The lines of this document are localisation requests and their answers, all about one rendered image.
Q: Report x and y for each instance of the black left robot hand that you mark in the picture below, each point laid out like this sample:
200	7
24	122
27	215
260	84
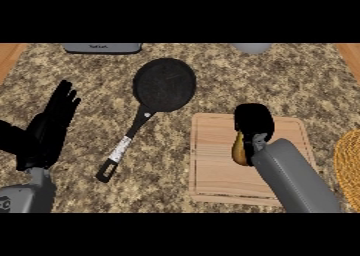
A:
48	133

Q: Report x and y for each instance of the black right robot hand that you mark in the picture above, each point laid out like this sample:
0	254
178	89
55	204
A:
254	121

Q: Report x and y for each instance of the yellow-brown pear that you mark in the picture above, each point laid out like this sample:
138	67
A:
240	151

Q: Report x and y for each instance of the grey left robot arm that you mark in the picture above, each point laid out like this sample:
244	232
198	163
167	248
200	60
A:
26	195

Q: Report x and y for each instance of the wooden cutting board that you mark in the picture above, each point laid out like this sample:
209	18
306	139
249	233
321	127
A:
220	156

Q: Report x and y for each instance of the black frying pan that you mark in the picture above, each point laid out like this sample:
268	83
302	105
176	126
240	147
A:
163	85

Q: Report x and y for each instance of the pale grey round object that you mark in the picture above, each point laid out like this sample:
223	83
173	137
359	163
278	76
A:
251	47

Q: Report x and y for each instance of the yellow wicker basket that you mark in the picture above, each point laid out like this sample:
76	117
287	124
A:
355	168

